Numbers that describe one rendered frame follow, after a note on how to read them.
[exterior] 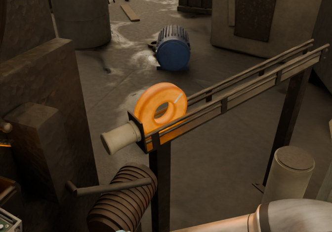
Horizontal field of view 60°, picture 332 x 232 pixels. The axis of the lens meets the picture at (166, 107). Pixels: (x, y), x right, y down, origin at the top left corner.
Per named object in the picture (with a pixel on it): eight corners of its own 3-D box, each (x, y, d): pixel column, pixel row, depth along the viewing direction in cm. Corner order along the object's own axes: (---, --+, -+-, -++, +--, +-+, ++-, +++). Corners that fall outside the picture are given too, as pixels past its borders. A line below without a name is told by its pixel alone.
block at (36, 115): (25, 194, 73) (-6, 116, 60) (47, 173, 79) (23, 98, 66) (60, 207, 69) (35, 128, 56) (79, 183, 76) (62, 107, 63)
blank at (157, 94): (154, 139, 85) (160, 146, 83) (122, 116, 74) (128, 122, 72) (188, 100, 86) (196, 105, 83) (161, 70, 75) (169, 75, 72)
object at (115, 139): (103, 147, 77) (98, 130, 73) (132, 133, 80) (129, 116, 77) (112, 160, 72) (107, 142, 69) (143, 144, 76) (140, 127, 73)
